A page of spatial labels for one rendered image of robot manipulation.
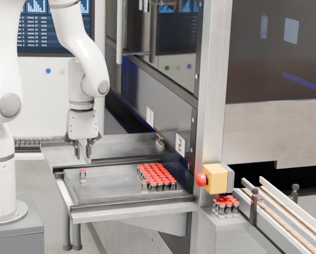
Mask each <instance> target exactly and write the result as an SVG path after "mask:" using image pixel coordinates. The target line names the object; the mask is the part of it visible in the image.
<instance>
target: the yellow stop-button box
mask: <svg viewBox="0 0 316 254"><path fill-rule="evenodd" d="M203 173H204V174H205V176H206V186H203V187H204V188H205V189H206V190H207V191H208V192H209V193H210V194H211V195H214V194H224V193H232V183H233V170H232V169H231V168H229V167H228V166H227V165H226V164H225V163H219V164H205V165H203Z"/></svg>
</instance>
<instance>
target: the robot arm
mask: <svg viewBox="0 0 316 254"><path fill-rule="evenodd" d="M25 1H26V0H0V226H2V225H8V224H12V223H15V222H17V221H20V220H21V219H23V218H24V217H25V216H26V215H27V214H28V206H27V204H25V203H24V202H22V201H20V200H18V199H16V171H15V145H14V139H13V136H12V134H11V132H10V130H9V128H8V126H7V124H6V123H7V122H10V121H12V120H14V119H15V118H17V116H18V115H19V114H20V113H21V111H22V108H23V104H24V91H23V84H22V78H21V73H20V68H19V63H18V55H17V36H18V27H19V20H20V14H21V11H22V8H23V5H24V3H25ZM48 1H49V6H50V10H51V14H52V18H53V22H54V26H55V31H56V35H57V38H58V41H59V42H60V44H61V45H62V46H63V47H65V48H66V49H68V50H69V51H70V52H71V53H72V54H73V55H74V56H75V57H76V58H72V59H70V60H68V94H69V107H70V108H69V109H68V111H67V119H66V134H65V136H64V138H63V140H64V142H67V143H70V144H71V145H72V146H73V147H74V156H75V157H77V159H78V160H80V149H79V147H78V140H81V139H87V144H86V157H87V158H88V159H90V155H92V150H91V147H92V146H93V144H94V143H95V142H96V141H98V140H99V139H101V138H102V136H101V134H100V132H99V131H98V121H97V114H96V109H95V108H94V104H95V102H96V101H95V97H96V98H101V97H104V96H106V95H107V93H108V92H109V88H110V81H109V75H108V70H107V66H106V62H105V59H104V57H103V55H102V53H101V51H100V50H99V48H98V47H97V45H96V44H95V43H94V42H93V40H92V39H91V38H90V37H89V36H88V35H87V34H86V32H85V29H84V24H83V19H82V14H81V9H80V4H79V1H78V0H48Z"/></svg>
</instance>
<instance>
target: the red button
mask: <svg viewBox="0 0 316 254"><path fill-rule="evenodd" d="M196 182H197V185H198V186H199V187H202V186H206V176H205V174H204V173H199V174H197V176H196Z"/></svg>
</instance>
